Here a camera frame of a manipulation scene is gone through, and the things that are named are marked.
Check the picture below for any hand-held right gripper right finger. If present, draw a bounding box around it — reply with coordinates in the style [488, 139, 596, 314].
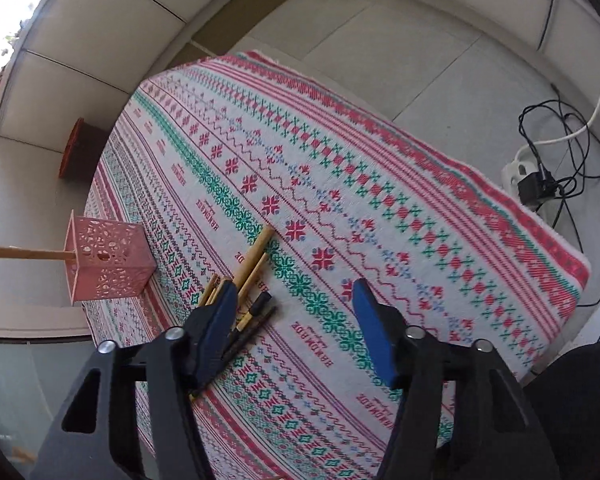
[352, 277, 561, 480]

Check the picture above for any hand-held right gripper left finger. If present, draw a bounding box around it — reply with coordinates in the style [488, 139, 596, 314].
[27, 280, 241, 480]

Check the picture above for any pink perforated utensil holder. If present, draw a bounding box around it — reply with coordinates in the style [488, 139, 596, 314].
[64, 210, 156, 306]

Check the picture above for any red green patterned tablecloth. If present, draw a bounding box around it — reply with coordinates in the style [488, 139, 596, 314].
[82, 50, 592, 480]

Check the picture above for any white power strip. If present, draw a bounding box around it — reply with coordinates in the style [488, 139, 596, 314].
[501, 145, 561, 206]

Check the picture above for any black power adapter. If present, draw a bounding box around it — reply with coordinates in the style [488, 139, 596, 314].
[517, 172, 556, 206]

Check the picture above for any dark trash bin red rim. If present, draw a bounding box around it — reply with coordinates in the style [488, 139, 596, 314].
[58, 117, 110, 181]

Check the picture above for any black cable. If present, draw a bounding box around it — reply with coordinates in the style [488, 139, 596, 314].
[518, 102, 600, 307]

